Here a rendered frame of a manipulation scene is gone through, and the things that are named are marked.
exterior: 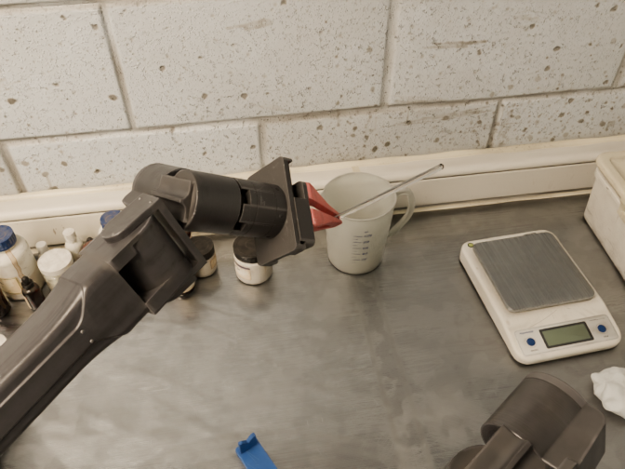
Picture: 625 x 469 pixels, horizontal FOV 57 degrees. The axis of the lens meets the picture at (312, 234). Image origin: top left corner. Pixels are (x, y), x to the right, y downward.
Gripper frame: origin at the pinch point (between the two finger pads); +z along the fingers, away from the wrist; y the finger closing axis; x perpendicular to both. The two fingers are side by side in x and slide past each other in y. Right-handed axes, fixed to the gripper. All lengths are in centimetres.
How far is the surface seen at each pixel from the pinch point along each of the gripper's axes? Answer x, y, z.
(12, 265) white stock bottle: -57, -10, -18
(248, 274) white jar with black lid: -36.6, -4.3, 14.8
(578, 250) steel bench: 0, -1, 66
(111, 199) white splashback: -51, -22, -3
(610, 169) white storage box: 10, -13, 64
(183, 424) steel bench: -36.5, 19.4, -0.7
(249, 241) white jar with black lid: -34.8, -9.8, 14.5
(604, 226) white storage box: 5, -4, 68
